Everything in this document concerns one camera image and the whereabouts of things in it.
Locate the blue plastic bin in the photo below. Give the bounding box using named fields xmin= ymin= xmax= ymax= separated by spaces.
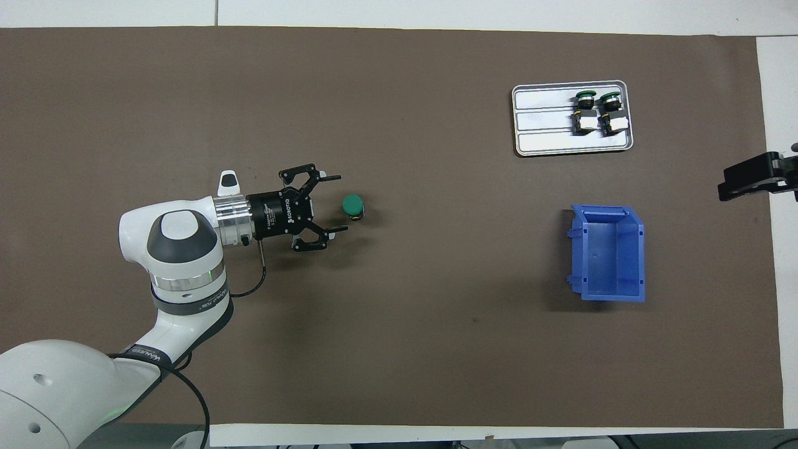
xmin=565 ymin=204 xmax=647 ymax=303

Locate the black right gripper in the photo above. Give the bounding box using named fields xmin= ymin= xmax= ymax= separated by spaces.
xmin=717 ymin=142 xmax=798 ymax=202

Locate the silver metal tray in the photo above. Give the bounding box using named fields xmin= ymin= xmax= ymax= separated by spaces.
xmin=511 ymin=80 xmax=635 ymax=158

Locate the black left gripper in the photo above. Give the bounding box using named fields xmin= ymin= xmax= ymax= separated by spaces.
xmin=245 ymin=163 xmax=349 ymax=253

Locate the brown table mat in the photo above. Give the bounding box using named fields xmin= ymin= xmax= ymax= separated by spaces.
xmin=0 ymin=26 xmax=785 ymax=430

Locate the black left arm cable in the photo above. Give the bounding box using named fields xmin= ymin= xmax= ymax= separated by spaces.
xmin=106 ymin=239 xmax=269 ymax=449

